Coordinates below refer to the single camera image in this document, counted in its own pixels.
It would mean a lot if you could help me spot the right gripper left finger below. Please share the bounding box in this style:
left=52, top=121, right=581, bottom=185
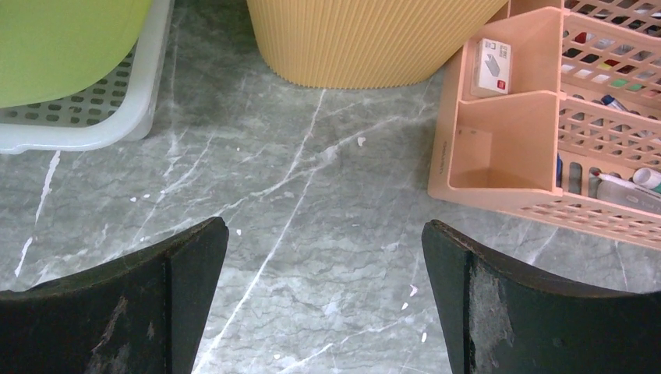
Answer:
left=1, top=217, right=229, bottom=373

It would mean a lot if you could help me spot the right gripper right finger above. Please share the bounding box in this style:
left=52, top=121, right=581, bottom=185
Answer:
left=421, top=220, right=660, bottom=373

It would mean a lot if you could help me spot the white marker pen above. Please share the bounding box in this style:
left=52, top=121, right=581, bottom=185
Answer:
left=592, top=172, right=660, bottom=199

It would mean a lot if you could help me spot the white perforated tray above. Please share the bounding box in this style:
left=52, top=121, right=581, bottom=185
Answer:
left=1, top=1, right=174, bottom=154

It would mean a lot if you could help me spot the orange plastic file organizer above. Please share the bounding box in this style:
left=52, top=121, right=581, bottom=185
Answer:
left=428, top=1, right=660, bottom=249

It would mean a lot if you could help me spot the blue capped marker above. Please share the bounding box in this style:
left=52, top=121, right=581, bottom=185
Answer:
left=601, top=94, right=629, bottom=112

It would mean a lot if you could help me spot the white staples box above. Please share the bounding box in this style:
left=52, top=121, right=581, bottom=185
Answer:
left=470, top=38, right=512, bottom=98

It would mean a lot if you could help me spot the green plastic basin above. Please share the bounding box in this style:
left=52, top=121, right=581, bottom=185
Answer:
left=1, top=1, right=152, bottom=108

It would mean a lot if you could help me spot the yellow slatted waste basket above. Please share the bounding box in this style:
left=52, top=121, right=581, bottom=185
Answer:
left=247, top=0, right=506, bottom=89

